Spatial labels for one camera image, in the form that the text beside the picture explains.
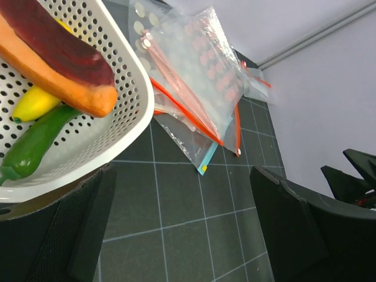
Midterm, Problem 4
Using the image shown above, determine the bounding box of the pink zipper clear bag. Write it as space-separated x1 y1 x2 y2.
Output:
141 30 223 145

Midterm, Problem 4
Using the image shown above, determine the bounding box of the orange maroon toy steak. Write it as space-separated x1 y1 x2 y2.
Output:
1 1 118 118

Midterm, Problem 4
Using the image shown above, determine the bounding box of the black cutting mat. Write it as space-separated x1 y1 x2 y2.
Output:
95 0 287 282

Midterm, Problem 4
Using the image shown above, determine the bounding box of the orange zipper clear bag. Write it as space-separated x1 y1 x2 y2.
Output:
150 78 241 157

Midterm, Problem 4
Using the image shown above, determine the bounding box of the yellow toy banana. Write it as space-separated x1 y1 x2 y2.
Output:
12 18 74 123

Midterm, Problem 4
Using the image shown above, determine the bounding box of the green toy chili pepper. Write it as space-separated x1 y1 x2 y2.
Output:
1 105 81 183

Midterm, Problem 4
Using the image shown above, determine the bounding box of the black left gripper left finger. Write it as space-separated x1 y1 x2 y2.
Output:
1 169 117 281

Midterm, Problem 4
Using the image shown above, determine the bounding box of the pink dotted zip bag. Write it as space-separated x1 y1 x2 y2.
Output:
128 1 244 141

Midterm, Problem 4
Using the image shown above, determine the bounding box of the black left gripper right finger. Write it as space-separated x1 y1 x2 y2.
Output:
250 166 375 281

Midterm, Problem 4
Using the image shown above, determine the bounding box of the aluminium frame post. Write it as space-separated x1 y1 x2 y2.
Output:
256 1 375 70

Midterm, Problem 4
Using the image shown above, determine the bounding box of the far labelled orange zip bag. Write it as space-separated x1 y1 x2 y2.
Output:
241 61 278 105

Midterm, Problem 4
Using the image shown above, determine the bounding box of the white perforated plastic basket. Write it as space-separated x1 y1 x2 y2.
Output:
1 1 154 203

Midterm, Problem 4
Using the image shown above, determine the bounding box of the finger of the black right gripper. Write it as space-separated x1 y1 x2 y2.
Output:
321 149 375 206

